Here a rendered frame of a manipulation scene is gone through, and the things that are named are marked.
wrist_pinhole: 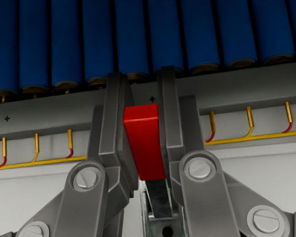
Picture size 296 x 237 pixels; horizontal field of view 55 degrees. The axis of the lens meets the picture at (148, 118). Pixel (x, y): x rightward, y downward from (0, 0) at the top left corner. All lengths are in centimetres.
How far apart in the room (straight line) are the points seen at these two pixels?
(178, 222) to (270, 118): 8
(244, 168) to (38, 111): 12
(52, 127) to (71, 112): 1
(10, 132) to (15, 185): 4
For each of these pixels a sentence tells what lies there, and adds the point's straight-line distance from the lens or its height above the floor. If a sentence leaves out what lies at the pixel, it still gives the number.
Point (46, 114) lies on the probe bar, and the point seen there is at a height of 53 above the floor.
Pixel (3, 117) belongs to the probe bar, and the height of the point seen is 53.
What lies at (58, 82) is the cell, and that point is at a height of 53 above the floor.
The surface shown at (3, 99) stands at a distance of 20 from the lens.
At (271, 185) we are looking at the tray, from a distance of 18.
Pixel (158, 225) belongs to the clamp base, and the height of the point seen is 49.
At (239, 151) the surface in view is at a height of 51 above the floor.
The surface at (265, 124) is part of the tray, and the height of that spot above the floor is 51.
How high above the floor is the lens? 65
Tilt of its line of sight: 56 degrees down
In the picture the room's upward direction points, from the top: 15 degrees counter-clockwise
